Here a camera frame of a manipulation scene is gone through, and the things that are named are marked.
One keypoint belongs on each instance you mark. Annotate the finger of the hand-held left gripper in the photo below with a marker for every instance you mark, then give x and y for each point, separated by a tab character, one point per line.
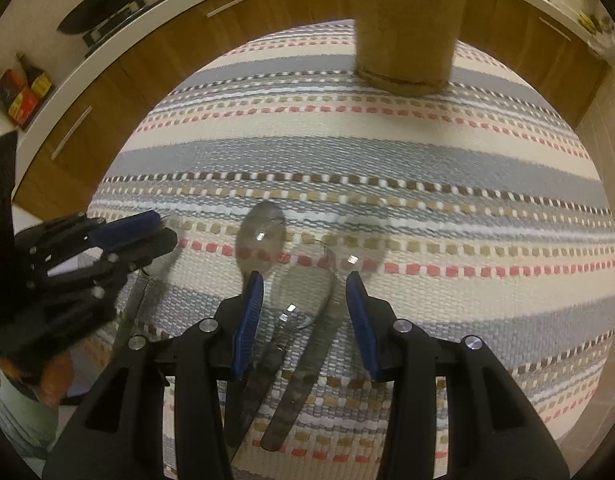
127	227
147	250

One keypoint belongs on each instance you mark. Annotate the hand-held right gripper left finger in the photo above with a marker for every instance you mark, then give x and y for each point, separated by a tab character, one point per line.
248	320

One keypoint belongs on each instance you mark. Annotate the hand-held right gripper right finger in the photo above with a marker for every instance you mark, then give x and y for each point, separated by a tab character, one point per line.
362	320

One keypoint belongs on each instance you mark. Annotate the steel spoon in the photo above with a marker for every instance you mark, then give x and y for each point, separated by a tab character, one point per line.
360	247
130	310
307	290

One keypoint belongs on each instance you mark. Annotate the dark metal spoon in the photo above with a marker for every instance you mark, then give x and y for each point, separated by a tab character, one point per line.
261	237

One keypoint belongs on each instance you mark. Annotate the bamboo utensil holder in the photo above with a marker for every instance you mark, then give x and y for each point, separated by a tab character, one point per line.
407	25

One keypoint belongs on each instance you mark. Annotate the person's left forearm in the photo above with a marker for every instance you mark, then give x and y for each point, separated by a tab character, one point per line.
17	415

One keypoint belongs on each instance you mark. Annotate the person's left hand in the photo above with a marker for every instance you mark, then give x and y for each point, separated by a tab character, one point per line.
55	377

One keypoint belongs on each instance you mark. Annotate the striped woven tablecloth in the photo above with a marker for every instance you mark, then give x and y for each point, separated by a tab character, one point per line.
387	170

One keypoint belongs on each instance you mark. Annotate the large soy sauce bottle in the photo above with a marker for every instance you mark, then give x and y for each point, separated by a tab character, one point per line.
18	100

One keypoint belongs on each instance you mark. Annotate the slim soy sauce bottle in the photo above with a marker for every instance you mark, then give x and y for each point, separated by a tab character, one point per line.
37	77

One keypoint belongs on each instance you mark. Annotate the black gas stove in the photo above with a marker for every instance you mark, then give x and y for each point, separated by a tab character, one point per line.
117	25

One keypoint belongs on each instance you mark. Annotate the yellow sponge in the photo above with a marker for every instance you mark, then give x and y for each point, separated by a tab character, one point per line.
595	22

